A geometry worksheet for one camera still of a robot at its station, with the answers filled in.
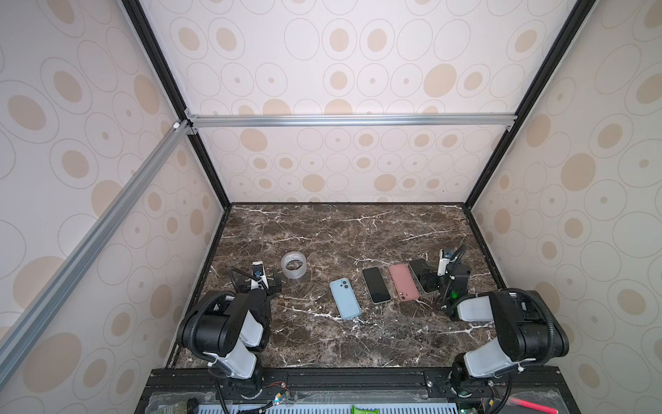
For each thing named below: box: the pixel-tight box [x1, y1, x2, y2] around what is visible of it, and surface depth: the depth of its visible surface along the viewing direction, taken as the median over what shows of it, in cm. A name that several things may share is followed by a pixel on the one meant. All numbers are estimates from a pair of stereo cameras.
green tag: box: [351, 404, 381, 414], surface depth 70 cm
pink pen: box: [509, 397, 560, 414], surface depth 72 cm
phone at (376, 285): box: [361, 266, 393, 305], surface depth 96 cm
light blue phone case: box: [329, 277, 362, 320], surface depth 92 cm
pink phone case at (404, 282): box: [388, 263, 420, 302], surface depth 97 cm
